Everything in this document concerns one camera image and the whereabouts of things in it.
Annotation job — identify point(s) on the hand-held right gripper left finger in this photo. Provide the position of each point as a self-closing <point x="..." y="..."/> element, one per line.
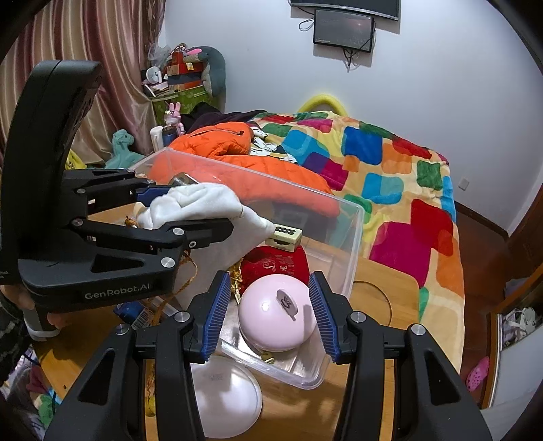
<point x="218" y="318"/>

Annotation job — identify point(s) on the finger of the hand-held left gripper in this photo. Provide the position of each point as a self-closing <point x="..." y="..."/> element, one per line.
<point x="146" y="196"/>
<point x="203" y="233"/>

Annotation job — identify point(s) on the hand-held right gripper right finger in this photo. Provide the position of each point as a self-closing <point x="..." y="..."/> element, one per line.
<point x="322" y="318"/>

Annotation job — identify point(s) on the white cloth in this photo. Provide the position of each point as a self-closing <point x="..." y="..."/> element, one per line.
<point x="195" y="203"/>

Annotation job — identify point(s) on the pink round case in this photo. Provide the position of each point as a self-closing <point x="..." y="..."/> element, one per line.
<point x="271" y="313"/>

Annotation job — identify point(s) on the clear plastic storage box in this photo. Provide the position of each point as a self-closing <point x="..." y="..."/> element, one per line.
<point x="335" y="254"/>

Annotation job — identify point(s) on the red embroidered pouch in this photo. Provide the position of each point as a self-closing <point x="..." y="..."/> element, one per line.
<point x="275" y="261"/>

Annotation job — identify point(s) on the cream mahjong tile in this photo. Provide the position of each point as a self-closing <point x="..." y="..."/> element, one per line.
<point x="284" y="237"/>

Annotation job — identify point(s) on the wooden desktop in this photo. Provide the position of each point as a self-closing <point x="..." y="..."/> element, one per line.
<point x="403" y="288"/>

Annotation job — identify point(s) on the person's left hand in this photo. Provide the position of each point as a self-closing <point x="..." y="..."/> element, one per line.
<point x="15" y="297"/>

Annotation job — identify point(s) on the yellow cloth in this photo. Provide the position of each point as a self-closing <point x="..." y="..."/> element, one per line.
<point x="73" y="160"/>

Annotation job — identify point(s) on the teal dinosaur plush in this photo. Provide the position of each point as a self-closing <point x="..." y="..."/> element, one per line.
<point x="121" y="148"/>

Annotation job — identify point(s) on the white round container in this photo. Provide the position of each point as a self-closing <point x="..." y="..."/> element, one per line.
<point x="229" y="398"/>

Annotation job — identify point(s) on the pink bunny toy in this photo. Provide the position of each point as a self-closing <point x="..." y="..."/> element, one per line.
<point x="174" y="116"/>

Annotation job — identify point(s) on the blue barcode packet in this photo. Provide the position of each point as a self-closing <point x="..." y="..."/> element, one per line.
<point x="127" y="313"/>

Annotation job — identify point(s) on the orange padded jacket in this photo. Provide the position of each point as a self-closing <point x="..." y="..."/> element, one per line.
<point x="220" y="140"/>

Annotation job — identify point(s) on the dark cloth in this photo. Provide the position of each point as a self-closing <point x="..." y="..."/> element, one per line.
<point x="212" y="118"/>

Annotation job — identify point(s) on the yellow trinket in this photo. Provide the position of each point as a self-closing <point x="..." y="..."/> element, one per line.
<point x="150" y="398"/>

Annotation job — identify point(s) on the pile of boxes and toys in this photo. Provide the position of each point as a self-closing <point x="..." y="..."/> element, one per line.
<point x="178" y="76"/>

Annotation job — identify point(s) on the striped brown curtain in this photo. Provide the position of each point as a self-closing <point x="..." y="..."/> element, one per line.
<point x="118" y="63"/>

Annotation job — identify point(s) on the grey plush toy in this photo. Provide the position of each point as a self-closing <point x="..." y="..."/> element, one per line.
<point x="214" y="68"/>

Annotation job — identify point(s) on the colourful patchwork blanket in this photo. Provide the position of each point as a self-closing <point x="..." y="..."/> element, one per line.
<point x="382" y="169"/>

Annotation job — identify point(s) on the pink clog shoe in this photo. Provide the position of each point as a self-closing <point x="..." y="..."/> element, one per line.
<point x="477" y="373"/>

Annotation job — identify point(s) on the brown wooden wardrobe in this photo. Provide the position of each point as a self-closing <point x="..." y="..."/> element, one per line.
<point x="494" y="360"/>

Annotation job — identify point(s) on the pile of mixed clutter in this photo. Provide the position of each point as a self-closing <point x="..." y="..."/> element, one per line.
<point x="38" y="394"/>

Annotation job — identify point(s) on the white wall outlet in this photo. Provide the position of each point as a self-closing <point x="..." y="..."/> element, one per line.
<point x="463" y="184"/>

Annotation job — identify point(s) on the small black wall monitor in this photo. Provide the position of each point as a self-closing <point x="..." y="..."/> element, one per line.
<point x="343" y="29"/>

